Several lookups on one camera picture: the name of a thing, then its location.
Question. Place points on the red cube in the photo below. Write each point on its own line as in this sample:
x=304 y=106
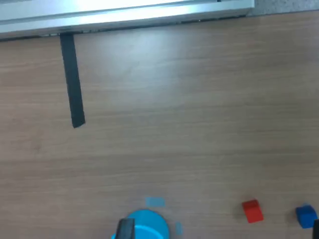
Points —
x=253 y=211

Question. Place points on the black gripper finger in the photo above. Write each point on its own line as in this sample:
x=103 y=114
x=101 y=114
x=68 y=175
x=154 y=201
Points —
x=316 y=230
x=126 y=229

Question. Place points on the aluminium robot base table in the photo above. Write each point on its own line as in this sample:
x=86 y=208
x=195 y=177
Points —
x=124 y=15

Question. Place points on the light blue plastic bin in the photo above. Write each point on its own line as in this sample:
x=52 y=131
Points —
x=152 y=224

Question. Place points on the blue cube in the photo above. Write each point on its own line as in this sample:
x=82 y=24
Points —
x=306 y=216

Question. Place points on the blue tape piece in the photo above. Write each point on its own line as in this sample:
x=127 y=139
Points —
x=155 y=202
x=179 y=228

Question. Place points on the black tape strip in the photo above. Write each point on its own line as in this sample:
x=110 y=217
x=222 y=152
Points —
x=72 y=82

